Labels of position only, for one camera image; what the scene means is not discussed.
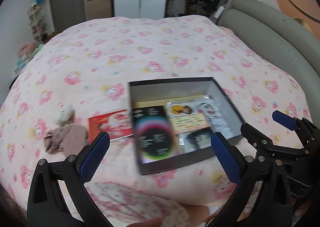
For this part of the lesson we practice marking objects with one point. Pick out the black cardboard box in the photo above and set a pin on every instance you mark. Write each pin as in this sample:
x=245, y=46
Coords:
x=175, y=164

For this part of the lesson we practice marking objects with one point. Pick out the grey door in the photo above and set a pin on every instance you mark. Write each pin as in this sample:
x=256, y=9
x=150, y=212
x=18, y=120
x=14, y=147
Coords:
x=65, y=4

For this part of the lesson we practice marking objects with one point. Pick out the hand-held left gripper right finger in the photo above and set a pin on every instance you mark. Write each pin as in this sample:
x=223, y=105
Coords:
x=225, y=157

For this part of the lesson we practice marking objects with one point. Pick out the grey green padded headboard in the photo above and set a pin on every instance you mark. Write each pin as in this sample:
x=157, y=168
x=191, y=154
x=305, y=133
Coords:
x=262, y=29

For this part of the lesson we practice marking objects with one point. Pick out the black photo card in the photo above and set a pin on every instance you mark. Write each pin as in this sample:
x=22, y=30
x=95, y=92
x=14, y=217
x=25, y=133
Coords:
x=200, y=140

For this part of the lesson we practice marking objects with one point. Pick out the person's bare leg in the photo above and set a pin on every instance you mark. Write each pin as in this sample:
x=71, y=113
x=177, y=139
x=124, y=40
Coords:
x=197, y=214

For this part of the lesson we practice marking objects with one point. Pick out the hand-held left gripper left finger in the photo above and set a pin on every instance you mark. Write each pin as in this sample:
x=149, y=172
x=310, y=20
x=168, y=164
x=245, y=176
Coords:
x=93, y=159

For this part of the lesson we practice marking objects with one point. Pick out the white storage rack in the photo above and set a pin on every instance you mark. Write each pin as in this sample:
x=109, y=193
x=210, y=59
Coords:
x=37, y=22

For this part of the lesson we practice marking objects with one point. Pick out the silver cartoon packet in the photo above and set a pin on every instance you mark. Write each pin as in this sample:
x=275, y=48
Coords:
x=212, y=110

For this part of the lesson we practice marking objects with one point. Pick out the pink printed blanket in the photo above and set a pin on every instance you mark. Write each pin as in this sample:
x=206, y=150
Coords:
x=150, y=54

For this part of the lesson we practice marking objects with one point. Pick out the red and gold card packet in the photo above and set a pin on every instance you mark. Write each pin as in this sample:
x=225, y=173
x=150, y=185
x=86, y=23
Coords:
x=110, y=124

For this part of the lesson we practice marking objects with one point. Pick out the person's pink printed pajamas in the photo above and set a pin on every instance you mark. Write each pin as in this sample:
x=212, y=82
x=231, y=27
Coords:
x=137, y=202

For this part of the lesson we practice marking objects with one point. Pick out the white fluffy cloth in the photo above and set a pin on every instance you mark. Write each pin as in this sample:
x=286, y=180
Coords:
x=64, y=115

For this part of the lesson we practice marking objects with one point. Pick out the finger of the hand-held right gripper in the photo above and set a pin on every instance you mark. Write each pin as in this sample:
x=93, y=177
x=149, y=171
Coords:
x=283, y=120
x=252, y=133

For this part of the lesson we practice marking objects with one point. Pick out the pile of pastel boxes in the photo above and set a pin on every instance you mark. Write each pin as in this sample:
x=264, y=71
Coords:
x=27, y=54

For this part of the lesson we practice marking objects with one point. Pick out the pink beige garment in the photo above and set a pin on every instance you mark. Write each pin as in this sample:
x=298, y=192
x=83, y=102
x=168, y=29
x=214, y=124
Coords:
x=70, y=137

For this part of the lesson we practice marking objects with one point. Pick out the yellow cartoon card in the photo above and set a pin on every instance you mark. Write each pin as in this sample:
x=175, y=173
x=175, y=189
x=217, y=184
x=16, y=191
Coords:
x=187, y=120

